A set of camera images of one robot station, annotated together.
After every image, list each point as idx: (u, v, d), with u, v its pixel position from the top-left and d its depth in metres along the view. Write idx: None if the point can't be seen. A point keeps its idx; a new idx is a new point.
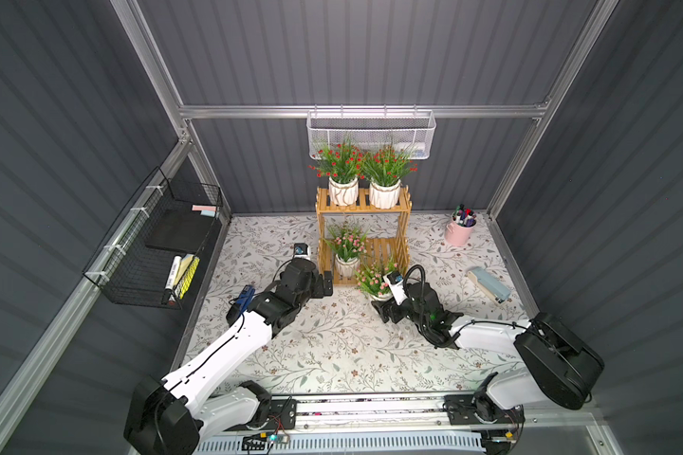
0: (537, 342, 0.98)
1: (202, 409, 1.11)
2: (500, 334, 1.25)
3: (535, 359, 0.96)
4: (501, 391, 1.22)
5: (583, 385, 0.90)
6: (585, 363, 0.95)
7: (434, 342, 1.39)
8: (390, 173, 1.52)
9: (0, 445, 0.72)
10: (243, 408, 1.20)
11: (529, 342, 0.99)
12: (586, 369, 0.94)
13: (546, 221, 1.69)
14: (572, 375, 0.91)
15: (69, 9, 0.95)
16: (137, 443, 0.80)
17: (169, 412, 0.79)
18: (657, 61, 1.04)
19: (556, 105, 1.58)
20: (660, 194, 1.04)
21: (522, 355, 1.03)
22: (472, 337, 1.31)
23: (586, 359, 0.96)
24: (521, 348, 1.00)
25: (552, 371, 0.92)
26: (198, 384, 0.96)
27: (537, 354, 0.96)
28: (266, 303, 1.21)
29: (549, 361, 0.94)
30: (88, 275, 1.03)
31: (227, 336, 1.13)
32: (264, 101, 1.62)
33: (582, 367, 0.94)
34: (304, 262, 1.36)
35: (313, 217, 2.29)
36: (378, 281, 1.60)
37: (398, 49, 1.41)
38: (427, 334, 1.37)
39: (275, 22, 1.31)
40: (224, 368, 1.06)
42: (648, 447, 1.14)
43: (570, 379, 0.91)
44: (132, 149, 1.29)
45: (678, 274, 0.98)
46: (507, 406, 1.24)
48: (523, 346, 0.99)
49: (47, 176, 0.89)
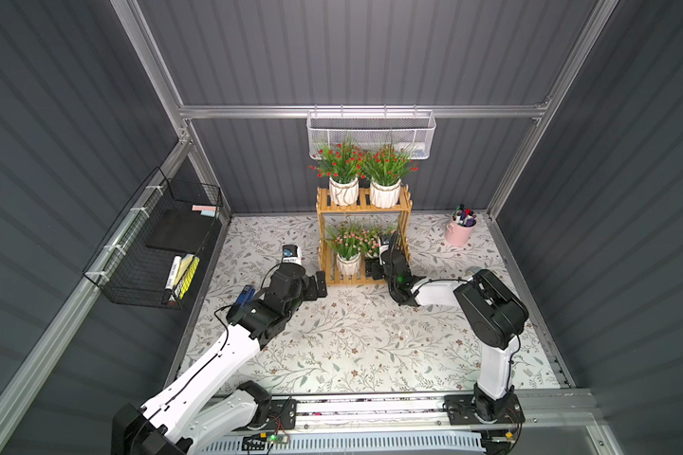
0: (471, 289, 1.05)
1: (193, 423, 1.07)
2: (446, 286, 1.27)
3: (469, 304, 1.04)
4: (487, 380, 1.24)
5: (507, 327, 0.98)
6: (511, 306, 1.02)
7: (399, 299, 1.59)
8: (391, 173, 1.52)
9: (0, 445, 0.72)
10: (239, 414, 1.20)
11: (464, 290, 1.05)
12: (511, 312, 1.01)
13: (546, 222, 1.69)
14: (499, 318, 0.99)
15: (69, 9, 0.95)
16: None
17: (146, 444, 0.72)
18: (658, 60, 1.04)
19: (556, 105, 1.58)
20: (661, 194, 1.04)
21: (458, 301, 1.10)
22: (429, 294, 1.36)
23: (515, 306, 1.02)
24: (458, 295, 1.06)
25: (480, 313, 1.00)
26: (179, 409, 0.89)
27: (470, 300, 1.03)
28: (252, 315, 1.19)
29: (479, 306, 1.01)
30: (88, 275, 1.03)
31: (210, 355, 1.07)
32: (264, 102, 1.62)
33: (509, 313, 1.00)
34: (293, 268, 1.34)
35: (313, 217, 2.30)
36: (374, 241, 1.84)
37: (397, 48, 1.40)
38: (394, 292, 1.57)
39: (274, 22, 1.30)
40: (209, 387, 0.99)
42: (649, 447, 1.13)
43: (498, 323, 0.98)
44: (132, 149, 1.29)
45: (678, 275, 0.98)
46: (503, 391, 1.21)
48: (459, 292, 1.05)
49: (48, 177, 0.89)
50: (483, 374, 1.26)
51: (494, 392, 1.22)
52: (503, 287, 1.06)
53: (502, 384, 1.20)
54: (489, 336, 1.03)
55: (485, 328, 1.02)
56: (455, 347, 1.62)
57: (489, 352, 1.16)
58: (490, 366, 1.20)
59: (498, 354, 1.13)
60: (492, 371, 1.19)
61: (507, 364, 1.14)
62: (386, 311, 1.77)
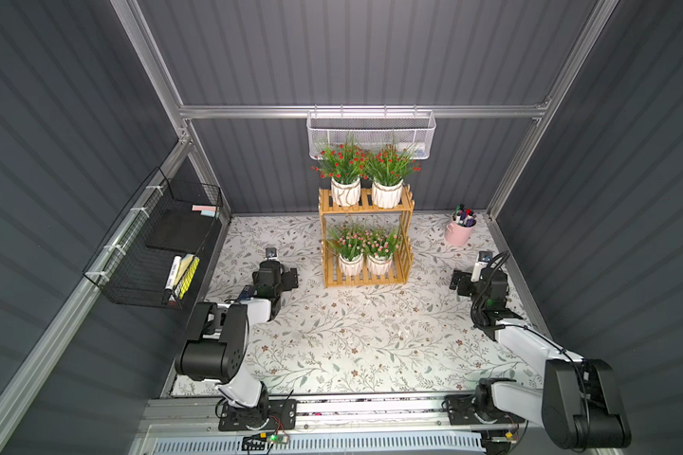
0: (570, 375, 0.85)
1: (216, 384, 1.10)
2: (540, 349, 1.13)
3: (559, 390, 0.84)
4: (504, 393, 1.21)
5: (593, 441, 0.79)
6: (614, 422, 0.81)
7: (477, 322, 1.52)
8: (394, 173, 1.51)
9: None
10: (250, 387, 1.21)
11: (563, 371, 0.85)
12: (612, 427, 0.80)
13: (546, 221, 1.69)
14: (588, 424, 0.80)
15: (69, 8, 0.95)
16: (197, 354, 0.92)
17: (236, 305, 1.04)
18: (658, 60, 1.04)
19: (555, 106, 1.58)
20: (661, 194, 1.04)
21: (545, 380, 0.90)
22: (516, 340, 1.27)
23: (603, 418, 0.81)
24: (549, 371, 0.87)
25: (564, 405, 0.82)
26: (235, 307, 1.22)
27: (565, 384, 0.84)
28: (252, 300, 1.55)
29: (566, 399, 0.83)
30: (88, 275, 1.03)
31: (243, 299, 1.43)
32: (264, 102, 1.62)
33: (597, 425, 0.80)
34: (273, 263, 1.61)
35: (313, 217, 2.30)
36: (378, 244, 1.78)
37: (398, 49, 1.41)
38: (475, 311, 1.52)
39: (275, 23, 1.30)
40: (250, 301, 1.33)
42: (649, 448, 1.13)
43: (584, 424, 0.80)
44: (132, 150, 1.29)
45: (679, 274, 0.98)
46: (507, 409, 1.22)
48: (554, 370, 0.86)
49: (48, 177, 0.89)
50: (509, 388, 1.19)
51: (498, 405, 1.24)
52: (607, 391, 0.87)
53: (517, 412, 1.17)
54: (558, 430, 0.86)
55: (556, 421, 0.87)
56: (455, 347, 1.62)
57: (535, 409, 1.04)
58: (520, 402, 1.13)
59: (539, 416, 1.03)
60: (519, 405, 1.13)
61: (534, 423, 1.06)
62: (386, 311, 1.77)
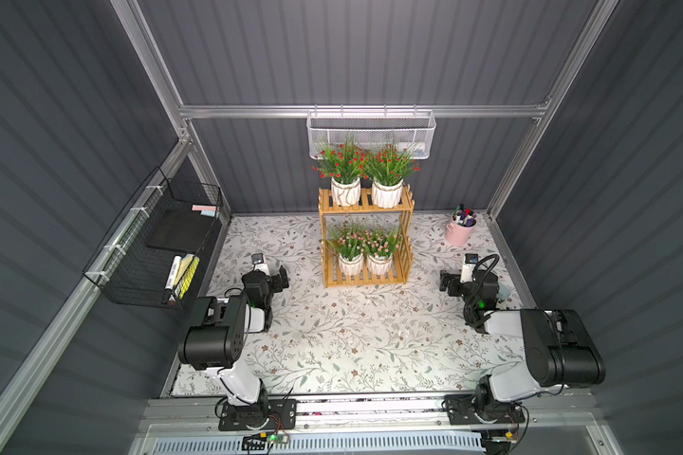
0: (539, 315, 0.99)
1: (217, 378, 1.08)
2: (515, 316, 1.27)
3: (533, 327, 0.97)
4: (502, 382, 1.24)
5: (568, 373, 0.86)
6: (589, 361, 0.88)
7: (470, 321, 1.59)
8: (394, 173, 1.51)
9: None
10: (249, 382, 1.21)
11: (534, 313, 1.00)
12: (587, 365, 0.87)
13: (546, 221, 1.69)
14: (563, 361, 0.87)
15: (69, 8, 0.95)
16: (200, 336, 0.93)
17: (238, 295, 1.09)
18: (658, 61, 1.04)
19: (555, 105, 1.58)
20: (661, 193, 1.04)
21: (523, 328, 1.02)
22: (499, 323, 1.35)
23: (580, 352, 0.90)
24: (523, 315, 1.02)
25: (539, 336, 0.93)
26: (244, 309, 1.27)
27: (538, 320, 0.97)
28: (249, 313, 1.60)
29: (541, 334, 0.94)
30: (88, 275, 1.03)
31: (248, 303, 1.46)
32: (264, 101, 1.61)
33: (572, 355, 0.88)
34: (256, 277, 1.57)
35: (313, 217, 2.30)
36: (378, 244, 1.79)
37: (398, 48, 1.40)
38: (468, 309, 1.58)
39: (275, 22, 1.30)
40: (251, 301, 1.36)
42: (649, 448, 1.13)
43: (560, 361, 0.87)
44: (132, 150, 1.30)
45: (678, 274, 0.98)
46: (507, 400, 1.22)
48: (526, 311, 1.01)
49: (48, 177, 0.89)
50: (503, 375, 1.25)
51: (498, 396, 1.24)
52: (582, 332, 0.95)
53: (515, 399, 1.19)
54: (537, 368, 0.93)
55: (537, 363, 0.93)
56: (455, 347, 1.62)
57: (527, 378, 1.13)
58: (516, 380, 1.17)
59: (531, 385, 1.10)
60: (513, 384, 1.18)
61: (530, 390, 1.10)
62: (386, 311, 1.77)
